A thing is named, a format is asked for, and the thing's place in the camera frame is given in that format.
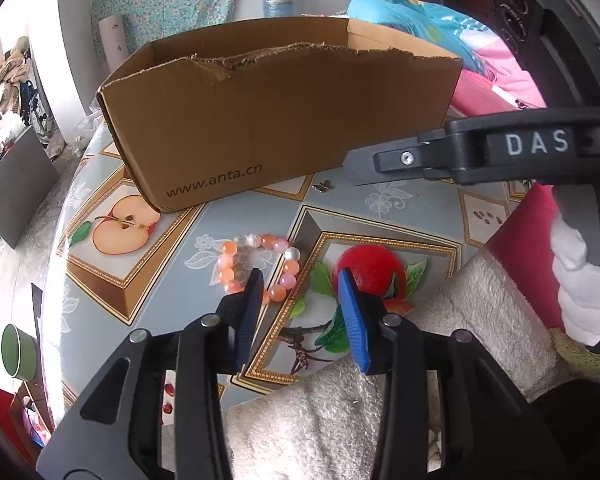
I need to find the pink orange bead bracelet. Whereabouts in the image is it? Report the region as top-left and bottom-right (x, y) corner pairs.
(215, 232), (302, 309)

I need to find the right white gloved hand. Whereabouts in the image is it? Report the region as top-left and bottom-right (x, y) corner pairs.
(550, 214), (600, 347)

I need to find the green cup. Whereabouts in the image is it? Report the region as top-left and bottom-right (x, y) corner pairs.
(1, 324), (38, 382)

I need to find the blue cartoon quilt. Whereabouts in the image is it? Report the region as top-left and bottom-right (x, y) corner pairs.
(347, 0), (495, 78)

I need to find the white fluffy towel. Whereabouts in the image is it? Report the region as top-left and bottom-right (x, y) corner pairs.
(223, 250), (558, 479)

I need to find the fruit pattern tablecloth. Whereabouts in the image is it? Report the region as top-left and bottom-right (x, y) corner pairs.
(41, 127), (496, 417)

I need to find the dark grey board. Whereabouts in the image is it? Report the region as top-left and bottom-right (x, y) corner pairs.
(0, 127), (59, 249)

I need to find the small silver earring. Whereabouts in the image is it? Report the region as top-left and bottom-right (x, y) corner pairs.
(312, 180), (335, 193)

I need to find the blue water jug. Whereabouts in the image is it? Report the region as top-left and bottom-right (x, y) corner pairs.
(262, 0), (296, 18)

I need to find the brown cardboard box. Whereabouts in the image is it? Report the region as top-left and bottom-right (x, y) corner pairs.
(97, 16), (463, 212)

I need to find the pile of clothes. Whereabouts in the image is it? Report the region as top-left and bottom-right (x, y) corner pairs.
(0, 36), (36, 126)

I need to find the pink rolled mat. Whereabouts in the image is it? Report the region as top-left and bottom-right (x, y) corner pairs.
(98, 14), (129, 72)

